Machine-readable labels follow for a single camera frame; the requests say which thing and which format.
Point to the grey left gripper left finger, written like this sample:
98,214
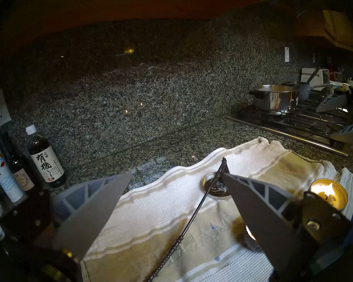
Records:
91,213

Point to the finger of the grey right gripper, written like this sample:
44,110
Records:
350,134
332,103

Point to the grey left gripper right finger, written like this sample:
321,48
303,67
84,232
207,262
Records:
261,216

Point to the black metal candle snuffer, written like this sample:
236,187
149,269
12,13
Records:
169,252

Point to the small patterned candle cup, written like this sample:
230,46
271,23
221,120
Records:
251,240

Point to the round tin candle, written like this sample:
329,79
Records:
332,193

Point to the steel gas stove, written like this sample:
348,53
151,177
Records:
300,122

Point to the small round metal dish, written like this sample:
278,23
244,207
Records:
216,191

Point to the stainless steel pot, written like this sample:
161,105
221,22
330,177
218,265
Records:
273,99

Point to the white beige striped towel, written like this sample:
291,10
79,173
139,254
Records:
153,213

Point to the soy sauce bottle white label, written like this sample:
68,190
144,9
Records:
45,164

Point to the dark glass bottle beige label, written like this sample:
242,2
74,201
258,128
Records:
20,172

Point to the white blue salt canister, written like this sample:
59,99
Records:
4,175

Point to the white narrow wall outlet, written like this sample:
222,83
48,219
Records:
287,54

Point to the wooden corner wall cabinet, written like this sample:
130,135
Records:
335,28

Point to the white double wall outlet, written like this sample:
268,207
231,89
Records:
0,108

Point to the wooden wall cabinets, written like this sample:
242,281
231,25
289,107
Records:
106,8

